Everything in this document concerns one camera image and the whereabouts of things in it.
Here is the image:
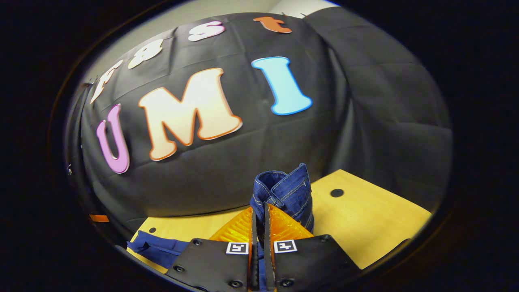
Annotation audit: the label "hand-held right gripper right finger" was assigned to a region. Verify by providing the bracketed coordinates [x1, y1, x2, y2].
[263, 202, 362, 292]

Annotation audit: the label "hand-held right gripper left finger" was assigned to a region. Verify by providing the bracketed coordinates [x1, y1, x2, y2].
[165, 206, 260, 292]

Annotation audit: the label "blue denim jeans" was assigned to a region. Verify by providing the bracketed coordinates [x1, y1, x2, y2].
[127, 163, 315, 292]

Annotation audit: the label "black backdrop cloth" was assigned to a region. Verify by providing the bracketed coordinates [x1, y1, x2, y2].
[65, 6, 454, 236]

